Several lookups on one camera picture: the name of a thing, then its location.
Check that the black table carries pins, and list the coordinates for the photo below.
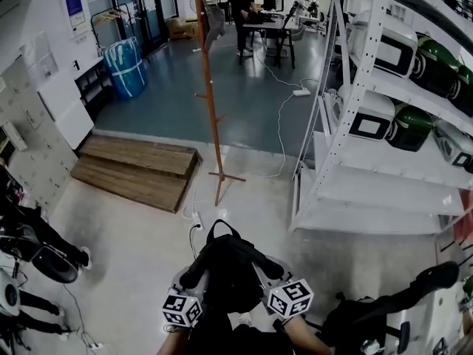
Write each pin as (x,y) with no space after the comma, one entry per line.
(271,24)

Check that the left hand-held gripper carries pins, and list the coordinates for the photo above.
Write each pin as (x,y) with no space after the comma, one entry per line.
(182,309)

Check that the person's black clothing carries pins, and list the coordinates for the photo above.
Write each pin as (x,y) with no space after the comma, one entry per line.
(240,338)

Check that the blue wall poster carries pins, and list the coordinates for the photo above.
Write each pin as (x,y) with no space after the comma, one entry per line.
(75,7)

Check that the black backpack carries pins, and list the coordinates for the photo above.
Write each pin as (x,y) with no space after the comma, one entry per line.
(233,264)

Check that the white appliance with black window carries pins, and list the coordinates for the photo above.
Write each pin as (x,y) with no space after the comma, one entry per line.
(456,146)
(391,46)
(369,118)

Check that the brown wooden coat rack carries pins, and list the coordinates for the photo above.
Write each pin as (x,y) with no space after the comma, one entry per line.
(210,98)

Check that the person's left forearm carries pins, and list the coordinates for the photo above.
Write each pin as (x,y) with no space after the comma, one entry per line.
(173,340)

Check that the white side desk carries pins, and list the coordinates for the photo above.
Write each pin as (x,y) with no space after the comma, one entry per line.
(90,83)

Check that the white power strip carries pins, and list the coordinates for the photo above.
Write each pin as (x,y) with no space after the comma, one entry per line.
(301,92)
(197,222)

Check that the black computer monitor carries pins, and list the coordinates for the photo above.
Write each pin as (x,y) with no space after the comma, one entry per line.
(273,3)

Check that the cardboard box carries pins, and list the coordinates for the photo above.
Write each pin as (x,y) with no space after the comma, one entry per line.
(181,28)

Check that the black wheeled machine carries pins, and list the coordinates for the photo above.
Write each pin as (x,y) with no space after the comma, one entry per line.
(48,257)

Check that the white locker cabinet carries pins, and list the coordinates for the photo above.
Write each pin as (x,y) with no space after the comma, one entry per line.
(33,124)

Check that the grey bag on rack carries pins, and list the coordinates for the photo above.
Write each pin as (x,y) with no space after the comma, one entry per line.
(215,20)

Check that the white metal shelving unit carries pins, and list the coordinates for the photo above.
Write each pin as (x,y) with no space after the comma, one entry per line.
(377,191)

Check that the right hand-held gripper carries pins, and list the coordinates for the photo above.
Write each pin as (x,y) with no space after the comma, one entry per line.
(290,298)

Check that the black garment rail with hangers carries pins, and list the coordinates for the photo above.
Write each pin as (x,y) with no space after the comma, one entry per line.
(111,15)

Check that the white leaning panel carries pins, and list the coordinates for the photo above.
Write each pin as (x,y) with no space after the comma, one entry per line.
(70,124)

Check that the blue wrapped bundle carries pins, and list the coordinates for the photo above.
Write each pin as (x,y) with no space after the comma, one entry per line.
(125,69)

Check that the green and black appliance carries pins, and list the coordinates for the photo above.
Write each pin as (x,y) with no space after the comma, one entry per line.
(466,89)
(432,65)
(412,128)

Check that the wooden step platform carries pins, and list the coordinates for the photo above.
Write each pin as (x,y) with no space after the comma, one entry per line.
(136,172)

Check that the standing fan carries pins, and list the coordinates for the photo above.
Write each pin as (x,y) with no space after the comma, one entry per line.
(195,4)

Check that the person's right forearm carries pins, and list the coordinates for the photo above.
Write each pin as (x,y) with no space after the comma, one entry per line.
(306,337)

